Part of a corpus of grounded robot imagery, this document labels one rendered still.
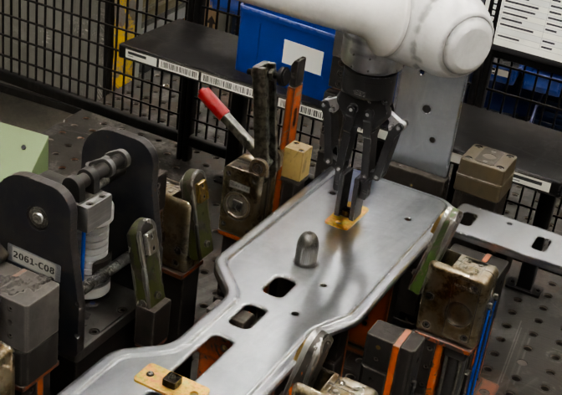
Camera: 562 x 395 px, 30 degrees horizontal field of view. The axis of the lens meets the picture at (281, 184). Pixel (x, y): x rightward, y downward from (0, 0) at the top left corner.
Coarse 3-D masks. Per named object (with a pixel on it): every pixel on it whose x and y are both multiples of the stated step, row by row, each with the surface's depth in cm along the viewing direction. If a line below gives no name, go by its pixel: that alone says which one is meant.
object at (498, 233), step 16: (464, 208) 167; (480, 208) 168; (480, 224) 163; (496, 224) 164; (512, 224) 164; (528, 224) 165; (464, 240) 160; (480, 240) 159; (496, 240) 159; (512, 240) 160; (528, 240) 160; (560, 240) 162; (512, 256) 157; (528, 256) 156; (544, 256) 157; (560, 256) 157; (560, 272) 155
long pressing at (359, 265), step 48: (336, 192) 167; (384, 192) 169; (240, 240) 150; (288, 240) 152; (336, 240) 154; (384, 240) 155; (240, 288) 139; (336, 288) 142; (384, 288) 144; (192, 336) 128; (240, 336) 130; (288, 336) 131; (96, 384) 118; (240, 384) 121
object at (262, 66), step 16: (256, 64) 153; (272, 64) 154; (256, 80) 153; (272, 80) 154; (288, 80) 153; (256, 96) 154; (272, 96) 156; (256, 112) 155; (272, 112) 157; (256, 128) 156; (272, 128) 158; (256, 144) 157; (272, 144) 159
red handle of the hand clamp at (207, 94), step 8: (208, 88) 160; (200, 96) 160; (208, 96) 159; (216, 96) 160; (208, 104) 160; (216, 104) 159; (216, 112) 159; (224, 112) 159; (224, 120) 160; (232, 120) 160; (232, 128) 159; (240, 128) 160; (240, 136) 159; (248, 136) 160; (248, 144) 159; (272, 160) 160
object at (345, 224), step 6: (348, 204) 160; (342, 210) 156; (348, 210) 157; (366, 210) 159; (330, 216) 156; (336, 216) 156; (342, 216) 156; (348, 216) 156; (360, 216) 157; (324, 222) 154; (330, 222) 154; (336, 222) 155; (342, 222) 154; (348, 222) 155; (354, 222) 155; (342, 228) 153; (348, 228) 153
